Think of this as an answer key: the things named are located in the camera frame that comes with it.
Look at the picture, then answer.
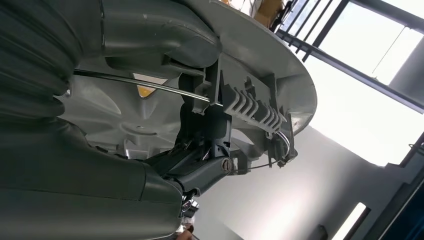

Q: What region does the brown cardboard box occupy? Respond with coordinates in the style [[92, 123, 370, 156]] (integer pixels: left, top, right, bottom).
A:
[[253, 0, 286, 21]]

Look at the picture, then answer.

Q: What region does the black window frame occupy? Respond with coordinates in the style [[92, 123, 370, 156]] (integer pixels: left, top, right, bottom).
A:
[[274, 0, 424, 115]]

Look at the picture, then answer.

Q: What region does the dark door frame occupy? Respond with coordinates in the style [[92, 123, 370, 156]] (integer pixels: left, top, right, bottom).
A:
[[344, 132, 424, 240]]

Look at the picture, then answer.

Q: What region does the ceiling light panel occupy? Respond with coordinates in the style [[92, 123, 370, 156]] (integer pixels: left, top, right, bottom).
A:
[[332, 202, 367, 240]]

